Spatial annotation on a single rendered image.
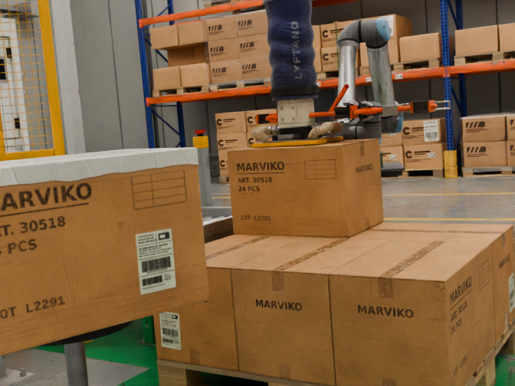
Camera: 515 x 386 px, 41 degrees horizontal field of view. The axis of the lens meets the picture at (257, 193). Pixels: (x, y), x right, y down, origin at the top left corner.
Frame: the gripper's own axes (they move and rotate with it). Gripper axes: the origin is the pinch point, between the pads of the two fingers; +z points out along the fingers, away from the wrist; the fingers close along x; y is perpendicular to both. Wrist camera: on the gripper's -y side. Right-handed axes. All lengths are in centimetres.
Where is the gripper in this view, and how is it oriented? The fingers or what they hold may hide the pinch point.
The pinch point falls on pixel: (351, 112)
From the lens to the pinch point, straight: 309.0
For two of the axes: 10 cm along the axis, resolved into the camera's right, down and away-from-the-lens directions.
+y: -8.7, 0.1, 5.0
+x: -0.8, -9.9, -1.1
